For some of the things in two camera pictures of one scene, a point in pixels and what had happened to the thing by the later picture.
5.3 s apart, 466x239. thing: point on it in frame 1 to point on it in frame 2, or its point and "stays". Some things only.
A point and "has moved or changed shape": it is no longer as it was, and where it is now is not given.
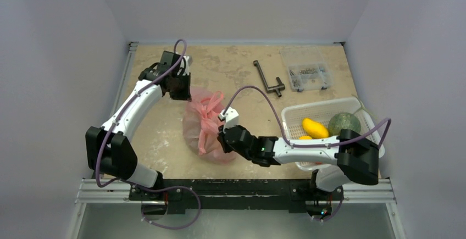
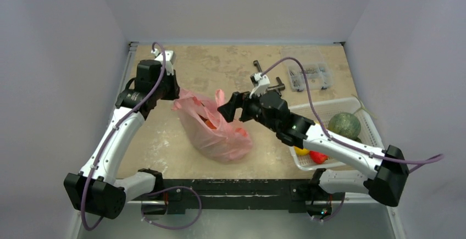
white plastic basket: x=322 y=112 stays
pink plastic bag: x=201 y=125 has moved or changed shape
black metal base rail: x=288 y=195 stays
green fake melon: x=343 y=121 stays
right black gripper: x=225 y=137 to x=246 y=106
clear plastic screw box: x=307 y=70 stays
